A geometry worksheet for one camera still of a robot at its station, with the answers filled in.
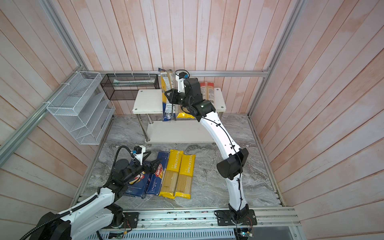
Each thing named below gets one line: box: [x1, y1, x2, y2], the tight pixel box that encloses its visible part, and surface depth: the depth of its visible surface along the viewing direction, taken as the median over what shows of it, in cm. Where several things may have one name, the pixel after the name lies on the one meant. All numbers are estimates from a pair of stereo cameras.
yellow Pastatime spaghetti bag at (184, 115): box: [176, 112, 195, 119], surface depth 72 cm
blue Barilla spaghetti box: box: [146, 150, 170, 196], surface depth 85 cm
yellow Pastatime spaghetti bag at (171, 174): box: [158, 149, 184, 199], surface depth 88 cm
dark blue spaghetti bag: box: [158, 68, 177, 122], surface depth 73 cm
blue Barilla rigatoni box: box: [125, 171, 151, 199], surface depth 78 cm
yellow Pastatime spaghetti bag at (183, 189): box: [174, 154, 196, 200], surface depth 87 cm
